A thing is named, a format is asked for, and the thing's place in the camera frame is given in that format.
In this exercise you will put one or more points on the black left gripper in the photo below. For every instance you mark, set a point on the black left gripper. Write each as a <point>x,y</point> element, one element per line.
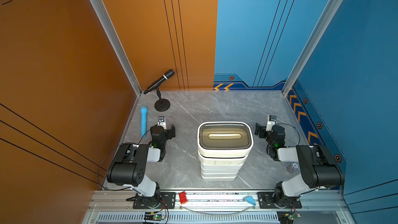
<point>170,133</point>

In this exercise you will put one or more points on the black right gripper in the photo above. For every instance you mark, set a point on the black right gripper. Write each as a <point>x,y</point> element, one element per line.
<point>263,130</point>

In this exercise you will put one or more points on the cream box brown lid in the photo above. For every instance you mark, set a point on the cream box brown lid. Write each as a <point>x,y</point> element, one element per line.
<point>224,139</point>
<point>222,161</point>

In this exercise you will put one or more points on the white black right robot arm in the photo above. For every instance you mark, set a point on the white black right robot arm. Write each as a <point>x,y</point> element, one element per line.
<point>318,169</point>

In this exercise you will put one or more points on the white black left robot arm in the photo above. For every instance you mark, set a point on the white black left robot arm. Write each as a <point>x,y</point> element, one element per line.
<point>128,168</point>

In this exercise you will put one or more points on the blue toy microphone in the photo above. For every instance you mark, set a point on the blue toy microphone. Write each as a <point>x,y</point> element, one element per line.
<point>144,112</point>

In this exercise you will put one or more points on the small round metal disc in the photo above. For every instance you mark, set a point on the small round metal disc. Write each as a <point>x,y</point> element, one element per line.
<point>293,167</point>

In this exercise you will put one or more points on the left circuit board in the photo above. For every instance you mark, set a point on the left circuit board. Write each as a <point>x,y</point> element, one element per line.
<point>154,217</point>

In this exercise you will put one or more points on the circuit board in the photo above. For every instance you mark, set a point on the circuit board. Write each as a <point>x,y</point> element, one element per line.
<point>154,217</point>
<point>288,217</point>

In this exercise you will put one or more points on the right circuit board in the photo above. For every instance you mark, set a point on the right circuit board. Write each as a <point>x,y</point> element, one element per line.
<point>288,217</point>

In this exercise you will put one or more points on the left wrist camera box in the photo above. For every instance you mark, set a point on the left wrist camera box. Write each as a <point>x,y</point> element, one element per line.
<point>161,122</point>

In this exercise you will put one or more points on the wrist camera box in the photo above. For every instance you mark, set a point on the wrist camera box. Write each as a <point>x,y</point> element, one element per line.
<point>161,122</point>
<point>271,121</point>

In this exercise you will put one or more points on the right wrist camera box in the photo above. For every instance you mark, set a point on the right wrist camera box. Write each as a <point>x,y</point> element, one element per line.
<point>271,121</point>

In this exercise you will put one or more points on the red block on rail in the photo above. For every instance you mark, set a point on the red block on rail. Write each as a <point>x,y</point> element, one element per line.
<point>182,197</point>

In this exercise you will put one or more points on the blue triangular piece on rail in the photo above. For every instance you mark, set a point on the blue triangular piece on rail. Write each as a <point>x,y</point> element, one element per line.
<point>250,200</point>

